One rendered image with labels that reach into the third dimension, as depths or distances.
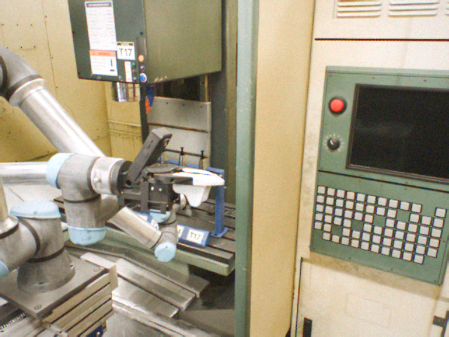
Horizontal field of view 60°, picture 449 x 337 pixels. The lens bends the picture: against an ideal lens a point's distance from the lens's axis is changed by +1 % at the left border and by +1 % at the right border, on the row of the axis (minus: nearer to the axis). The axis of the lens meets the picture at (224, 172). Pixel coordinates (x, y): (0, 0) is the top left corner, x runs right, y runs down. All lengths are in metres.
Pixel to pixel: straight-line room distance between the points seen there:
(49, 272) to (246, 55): 0.77
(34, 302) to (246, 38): 0.86
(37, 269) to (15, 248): 0.15
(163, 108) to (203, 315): 1.37
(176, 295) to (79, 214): 1.06
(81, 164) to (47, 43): 2.34
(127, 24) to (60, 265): 1.06
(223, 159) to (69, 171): 1.72
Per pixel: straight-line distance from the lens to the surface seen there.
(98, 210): 0.86
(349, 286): 1.66
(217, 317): 1.70
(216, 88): 2.37
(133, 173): 0.76
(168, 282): 1.90
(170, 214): 1.54
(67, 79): 3.20
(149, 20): 1.79
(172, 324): 1.57
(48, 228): 1.14
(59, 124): 0.98
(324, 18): 1.38
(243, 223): 1.10
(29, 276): 1.21
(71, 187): 0.83
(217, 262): 1.75
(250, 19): 0.97
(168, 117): 2.55
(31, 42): 3.03
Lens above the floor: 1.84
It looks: 20 degrees down
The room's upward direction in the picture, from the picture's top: straight up
